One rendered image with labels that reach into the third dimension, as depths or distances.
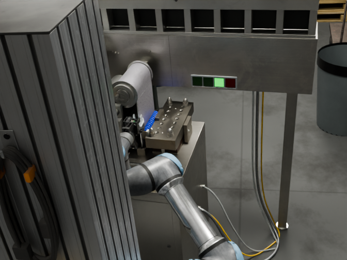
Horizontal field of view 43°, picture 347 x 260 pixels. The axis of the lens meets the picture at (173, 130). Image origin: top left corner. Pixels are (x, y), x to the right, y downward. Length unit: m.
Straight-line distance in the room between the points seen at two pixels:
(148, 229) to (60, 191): 1.47
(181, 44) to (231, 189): 1.50
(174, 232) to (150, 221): 0.13
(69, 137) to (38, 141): 0.06
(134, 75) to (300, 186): 1.80
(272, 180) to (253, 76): 1.41
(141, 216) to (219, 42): 0.97
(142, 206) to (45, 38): 1.60
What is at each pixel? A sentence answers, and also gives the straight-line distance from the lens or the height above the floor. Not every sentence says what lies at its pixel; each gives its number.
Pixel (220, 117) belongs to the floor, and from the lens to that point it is 4.37.
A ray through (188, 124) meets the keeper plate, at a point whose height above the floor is 1.01.
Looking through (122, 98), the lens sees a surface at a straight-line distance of 2.19.
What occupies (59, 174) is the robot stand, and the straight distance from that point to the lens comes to 0.85.
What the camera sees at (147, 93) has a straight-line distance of 2.35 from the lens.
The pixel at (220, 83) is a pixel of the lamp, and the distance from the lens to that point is 2.39.
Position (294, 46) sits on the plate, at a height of 1.40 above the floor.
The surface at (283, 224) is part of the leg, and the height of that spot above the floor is 0.05.
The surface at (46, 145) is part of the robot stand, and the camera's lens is 0.82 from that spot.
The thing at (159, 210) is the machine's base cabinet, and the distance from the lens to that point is 2.20.
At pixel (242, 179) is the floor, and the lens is 3.58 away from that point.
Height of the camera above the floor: 2.24
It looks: 32 degrees down
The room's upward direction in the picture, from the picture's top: 5 degrees counter-clockwise
